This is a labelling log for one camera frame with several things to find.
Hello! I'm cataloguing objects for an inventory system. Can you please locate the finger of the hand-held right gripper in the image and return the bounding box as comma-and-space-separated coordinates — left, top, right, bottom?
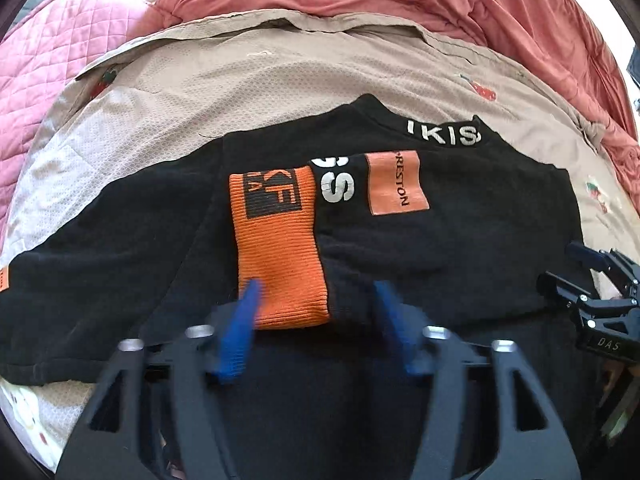
565, 241, 640, 293
536, 271, 603, 313

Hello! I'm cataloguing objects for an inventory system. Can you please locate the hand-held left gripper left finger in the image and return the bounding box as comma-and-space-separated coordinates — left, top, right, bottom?
56, 277, 266, 480

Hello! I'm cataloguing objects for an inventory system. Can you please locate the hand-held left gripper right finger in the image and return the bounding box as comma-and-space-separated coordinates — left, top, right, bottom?
372, 280, 583, 480

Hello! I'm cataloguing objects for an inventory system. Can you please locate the black sweater with orange cuffs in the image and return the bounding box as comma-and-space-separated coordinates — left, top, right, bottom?
0, 94, 608, 480

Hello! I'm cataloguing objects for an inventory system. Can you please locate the beige strawberry print blanket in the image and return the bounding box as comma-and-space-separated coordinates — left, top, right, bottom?
0, 12, 640, 461

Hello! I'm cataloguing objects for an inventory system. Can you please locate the pink quilted blanket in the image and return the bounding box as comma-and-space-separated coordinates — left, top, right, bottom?
0, 0, 166, 213

